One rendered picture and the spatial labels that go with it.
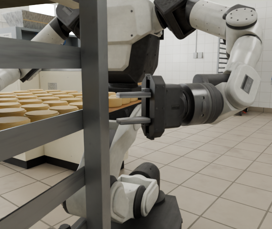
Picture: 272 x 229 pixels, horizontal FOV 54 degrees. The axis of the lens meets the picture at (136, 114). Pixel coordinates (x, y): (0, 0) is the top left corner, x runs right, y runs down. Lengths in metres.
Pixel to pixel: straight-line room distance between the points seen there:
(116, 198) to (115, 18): 0.59
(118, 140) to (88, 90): 0.52
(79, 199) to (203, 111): 0.49
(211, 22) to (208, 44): 5.31
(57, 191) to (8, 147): 0.11
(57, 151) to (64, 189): 2.01
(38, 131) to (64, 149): 2.00
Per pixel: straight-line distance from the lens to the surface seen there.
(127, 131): 0.91
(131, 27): 0.93
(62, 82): 2.22
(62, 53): 0.36
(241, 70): 0.62
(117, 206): 0.86
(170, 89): 0.50
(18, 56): 0.30
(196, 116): 0.53
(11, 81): 1.11
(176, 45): 6.52
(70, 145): 2.27
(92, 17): 0.39
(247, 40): 0.74
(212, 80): 0.61
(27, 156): 2.45
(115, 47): 0.96
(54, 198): 0.38
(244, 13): 0.80
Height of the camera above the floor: 0.86
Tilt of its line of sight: 10 degrees down
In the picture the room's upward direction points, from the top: straight up
